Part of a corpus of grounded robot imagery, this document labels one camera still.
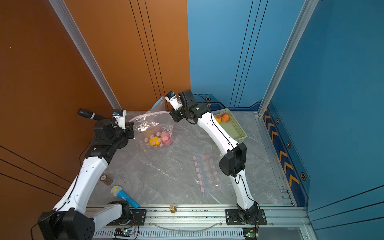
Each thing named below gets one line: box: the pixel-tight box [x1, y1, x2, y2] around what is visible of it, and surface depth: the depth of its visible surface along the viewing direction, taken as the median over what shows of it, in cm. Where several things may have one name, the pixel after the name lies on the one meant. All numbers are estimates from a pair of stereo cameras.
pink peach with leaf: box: [160, 132, 173, 146], surface depth 93 cm
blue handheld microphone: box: [111, 185, 140, 209], surface depth 79 cm
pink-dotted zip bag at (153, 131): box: [129, 111, 175, 152], surface depth 85 cm
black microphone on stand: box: [77, 108, 110, 121], surface depth 81 cm
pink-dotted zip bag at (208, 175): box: [192, 153, 223, 195], surface depth 89 cm
